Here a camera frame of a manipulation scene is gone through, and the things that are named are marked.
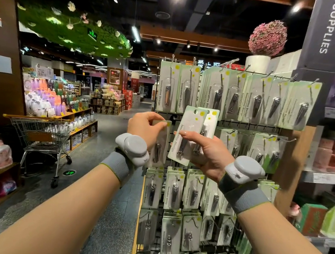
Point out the pink mugs on shelf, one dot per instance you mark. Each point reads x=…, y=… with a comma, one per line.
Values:
x=294, y=213

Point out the wooden post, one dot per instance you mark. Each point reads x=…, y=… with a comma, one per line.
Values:
x=293, y=164

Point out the teal orange box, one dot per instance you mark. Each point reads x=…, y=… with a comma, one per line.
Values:
x=310, y=220

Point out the person's left forearm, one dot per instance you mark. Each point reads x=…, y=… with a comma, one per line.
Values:
x=48, y=220

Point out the wooden laundry shelf unit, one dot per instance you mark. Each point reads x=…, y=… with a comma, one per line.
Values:
x=80, y=127

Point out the row of pastel laundry bottles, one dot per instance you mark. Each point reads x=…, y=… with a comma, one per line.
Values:
x=47, y=99

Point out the green floor sticker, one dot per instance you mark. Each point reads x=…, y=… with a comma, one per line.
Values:
x=69, y=173

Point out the rows of hung nail clipper packs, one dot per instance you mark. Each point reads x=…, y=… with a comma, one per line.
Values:
x=243, y=98

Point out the pink flowers in white pot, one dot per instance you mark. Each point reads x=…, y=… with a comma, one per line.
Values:
x=268, y=37

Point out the wooden pillar panel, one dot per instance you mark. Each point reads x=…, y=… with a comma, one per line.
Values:
x=0, y=88

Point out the green hanging ceiling decor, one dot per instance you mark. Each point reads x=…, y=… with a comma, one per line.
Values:
x=76, y=30

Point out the wooden ceiling frame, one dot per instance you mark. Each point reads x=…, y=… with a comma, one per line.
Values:
x=189, y=37

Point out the grey kitchenware shelf unit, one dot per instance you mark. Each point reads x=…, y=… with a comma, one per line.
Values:
x=330, y=178

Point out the person's left hand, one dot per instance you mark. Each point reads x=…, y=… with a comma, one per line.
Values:
x=143, y=126

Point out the person's right hand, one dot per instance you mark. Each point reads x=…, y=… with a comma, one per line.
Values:
x=212, y=157

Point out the distant goods display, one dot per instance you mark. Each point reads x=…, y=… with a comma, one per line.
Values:
x=107, y=97

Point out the empty silver shopping cart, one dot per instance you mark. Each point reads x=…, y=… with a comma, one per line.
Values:
x=40, y=135

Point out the grey wrist tracker band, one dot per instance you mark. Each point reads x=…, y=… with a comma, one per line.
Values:
x=247, y=170
x=133, y=149

